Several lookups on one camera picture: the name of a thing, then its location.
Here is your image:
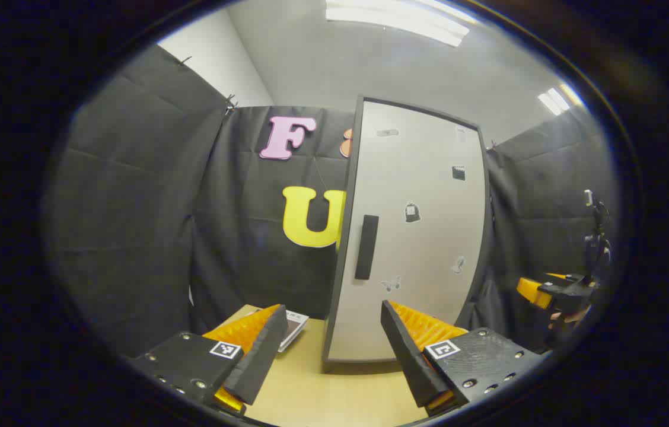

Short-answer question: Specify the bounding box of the dark grey cabinet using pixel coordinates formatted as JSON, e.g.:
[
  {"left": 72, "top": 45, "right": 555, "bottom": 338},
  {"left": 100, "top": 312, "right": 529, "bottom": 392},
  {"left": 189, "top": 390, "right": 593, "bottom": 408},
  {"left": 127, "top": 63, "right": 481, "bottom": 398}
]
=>
[{"left": 321, "top": 95, "right": 489, "bottom": 374}]

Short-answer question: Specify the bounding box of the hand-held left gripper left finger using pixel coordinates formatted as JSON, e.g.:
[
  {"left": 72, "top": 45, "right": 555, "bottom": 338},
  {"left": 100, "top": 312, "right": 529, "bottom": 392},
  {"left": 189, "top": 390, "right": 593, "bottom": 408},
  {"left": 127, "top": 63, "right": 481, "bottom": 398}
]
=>
[{"left": 127, "top": 304, "right": 289, "bottom": 416}]

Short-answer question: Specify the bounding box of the white book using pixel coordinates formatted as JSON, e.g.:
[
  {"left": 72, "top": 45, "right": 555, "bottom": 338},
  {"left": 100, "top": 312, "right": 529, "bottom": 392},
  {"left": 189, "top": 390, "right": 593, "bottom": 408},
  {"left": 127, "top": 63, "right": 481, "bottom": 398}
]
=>
[{"left": 278, "top": 308, "right": 310, "bottom": 353}]

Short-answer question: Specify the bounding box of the light grey cabinet door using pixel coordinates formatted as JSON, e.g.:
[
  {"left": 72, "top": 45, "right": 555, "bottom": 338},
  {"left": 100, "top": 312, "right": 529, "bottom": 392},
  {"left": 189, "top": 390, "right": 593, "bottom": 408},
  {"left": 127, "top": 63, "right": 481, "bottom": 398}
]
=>
[{"left": 327, "top": 101, "right": 487, "bottom": 362}]

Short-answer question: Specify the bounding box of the small ceiling light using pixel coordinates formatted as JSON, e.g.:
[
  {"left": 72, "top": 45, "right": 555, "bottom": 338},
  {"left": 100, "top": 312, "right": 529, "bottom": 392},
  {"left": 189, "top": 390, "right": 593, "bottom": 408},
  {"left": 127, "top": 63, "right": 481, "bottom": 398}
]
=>
[{"left": 537, "top": 83, "right": 584, "bottom": 116}]

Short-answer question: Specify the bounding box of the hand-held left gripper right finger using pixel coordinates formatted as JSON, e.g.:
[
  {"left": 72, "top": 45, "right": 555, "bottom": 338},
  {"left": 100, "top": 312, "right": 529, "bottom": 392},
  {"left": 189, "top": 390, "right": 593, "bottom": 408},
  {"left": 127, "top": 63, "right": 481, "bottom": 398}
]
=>
[{"left": 381, "top": 299, "right": 549, "bottom": 418}]

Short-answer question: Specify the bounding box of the black backdrop cloth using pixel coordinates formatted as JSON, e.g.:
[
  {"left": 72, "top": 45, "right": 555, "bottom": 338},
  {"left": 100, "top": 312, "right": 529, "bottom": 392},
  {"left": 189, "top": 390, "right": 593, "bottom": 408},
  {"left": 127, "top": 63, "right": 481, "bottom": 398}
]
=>
[{"left": 44, "top": 44, "right": 620, "bottom": 356}]

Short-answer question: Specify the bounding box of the black cabinet door handle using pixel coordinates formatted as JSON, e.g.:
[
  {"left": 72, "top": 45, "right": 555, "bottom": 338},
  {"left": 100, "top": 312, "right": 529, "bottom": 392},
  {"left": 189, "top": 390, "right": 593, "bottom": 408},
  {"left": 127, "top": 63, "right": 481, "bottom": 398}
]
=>
[{"left": 354, "top": 215, "right": 380, "bottom": 281}]

